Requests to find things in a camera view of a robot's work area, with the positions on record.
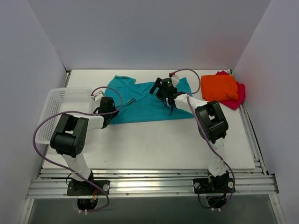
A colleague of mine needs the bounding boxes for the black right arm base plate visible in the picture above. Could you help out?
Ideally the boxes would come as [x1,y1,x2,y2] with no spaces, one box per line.
[192,178,235,194]

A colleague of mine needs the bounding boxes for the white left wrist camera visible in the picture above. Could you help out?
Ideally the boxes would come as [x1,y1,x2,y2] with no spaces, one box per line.
[91,91,105,101]

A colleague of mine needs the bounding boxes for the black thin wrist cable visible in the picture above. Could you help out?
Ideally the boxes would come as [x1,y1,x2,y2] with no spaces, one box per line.
[161,99,175,117]

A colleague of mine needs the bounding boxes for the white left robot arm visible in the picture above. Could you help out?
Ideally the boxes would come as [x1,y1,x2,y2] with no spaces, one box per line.
[50,97,118,196]

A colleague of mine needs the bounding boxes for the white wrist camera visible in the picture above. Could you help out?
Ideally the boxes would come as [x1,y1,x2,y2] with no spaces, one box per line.
[91,91,105,101]
[169,72,180,87]

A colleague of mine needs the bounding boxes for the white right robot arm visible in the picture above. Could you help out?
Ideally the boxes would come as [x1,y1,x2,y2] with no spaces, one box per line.
[149,77,228,193]

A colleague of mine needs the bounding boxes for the pink folded t shirt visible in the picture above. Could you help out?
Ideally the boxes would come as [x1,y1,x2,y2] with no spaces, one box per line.
[216,71,246,110]

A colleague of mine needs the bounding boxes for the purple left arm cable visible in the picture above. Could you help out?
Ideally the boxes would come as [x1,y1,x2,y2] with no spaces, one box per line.
[32,86,123,212]

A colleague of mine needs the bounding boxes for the orange folded t shirt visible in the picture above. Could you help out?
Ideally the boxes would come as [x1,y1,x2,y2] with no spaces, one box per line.
[201,75,238,101]

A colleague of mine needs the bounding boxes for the teal t shirt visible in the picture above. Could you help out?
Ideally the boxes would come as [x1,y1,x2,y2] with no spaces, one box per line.
[105,76,193,125]

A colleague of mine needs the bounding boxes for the aluminium right side rail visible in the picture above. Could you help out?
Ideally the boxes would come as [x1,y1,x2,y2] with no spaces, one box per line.
[239,103,269,175]

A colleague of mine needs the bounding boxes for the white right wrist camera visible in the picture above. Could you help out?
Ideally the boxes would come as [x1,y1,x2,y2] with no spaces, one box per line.
[169,72,180,87]

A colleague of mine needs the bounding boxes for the aluminium front rail frame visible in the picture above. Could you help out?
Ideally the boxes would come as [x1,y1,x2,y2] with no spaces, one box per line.
[26,168,279,199]

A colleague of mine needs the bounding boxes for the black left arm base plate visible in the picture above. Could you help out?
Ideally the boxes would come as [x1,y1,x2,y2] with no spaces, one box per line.
[66,179,110,197]

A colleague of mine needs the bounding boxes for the white plastic basket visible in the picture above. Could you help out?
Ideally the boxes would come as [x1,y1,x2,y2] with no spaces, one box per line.
[36,87,94,145]

